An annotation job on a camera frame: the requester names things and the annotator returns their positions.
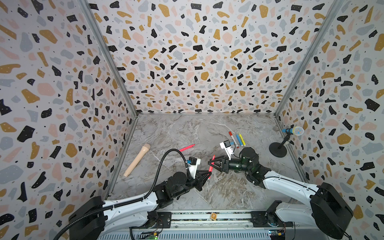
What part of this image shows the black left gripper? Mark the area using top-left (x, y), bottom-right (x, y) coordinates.
top-left (172, 170), bottom-right (212, 200)

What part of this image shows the pink highlighter pen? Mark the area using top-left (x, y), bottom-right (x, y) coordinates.
top-left (209, 155), bottom-right (216, 173)
top-left (179, 144), bottom-right (195, 152)

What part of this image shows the blue highlighter pen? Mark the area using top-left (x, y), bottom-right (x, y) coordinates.
top-left (236, 135), bottom-right (243, 146)

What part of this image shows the yellow highlighter pen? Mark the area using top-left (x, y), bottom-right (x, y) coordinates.
top-left (238, 134), bottom-right (246, 146)

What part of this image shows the white marker pen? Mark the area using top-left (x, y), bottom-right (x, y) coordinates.
top-left (229, 131), bottom-right (239, 149)

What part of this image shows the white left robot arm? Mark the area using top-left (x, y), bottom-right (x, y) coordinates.
top-left (69, 170), bottom-right (212, 240)

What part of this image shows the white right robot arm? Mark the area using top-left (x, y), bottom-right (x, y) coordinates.
top-left (208, 147), bottom-right (354, 240)

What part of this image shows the small brown tag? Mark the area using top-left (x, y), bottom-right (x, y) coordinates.
top-left (210, 213), bottom-right (217, 221)

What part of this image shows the beige toy microphone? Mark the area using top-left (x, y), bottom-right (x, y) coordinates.
top-left (123, 144), bottom-right (151, 177)

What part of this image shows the blue toy microphone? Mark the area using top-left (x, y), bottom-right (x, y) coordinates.
top-left (282, 126), bottom-right (304, 136)

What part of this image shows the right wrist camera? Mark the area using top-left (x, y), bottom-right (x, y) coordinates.
top-left (220, 140), bottom-right (235, 160)

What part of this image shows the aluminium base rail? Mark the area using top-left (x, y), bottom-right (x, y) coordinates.
top-left (99, 210), bottom-right (328, 240)

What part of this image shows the black corrugated cable hose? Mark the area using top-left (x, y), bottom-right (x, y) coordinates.
top-left (52, 148), bottom-right (191, 240)

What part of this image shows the aluminium corner post right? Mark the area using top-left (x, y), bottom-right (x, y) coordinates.
top-left (273, 0), bottom-right (346, 178)

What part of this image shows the aluminium corner post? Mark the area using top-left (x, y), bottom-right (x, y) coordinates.
top-left (273, 0), bottom-right (346, 178)
top-left (79, 1), bottom-right (138, 197)

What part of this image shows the aluminium corner post left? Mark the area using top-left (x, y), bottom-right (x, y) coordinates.
top-left (79, 1), bottom-right (138, 197)

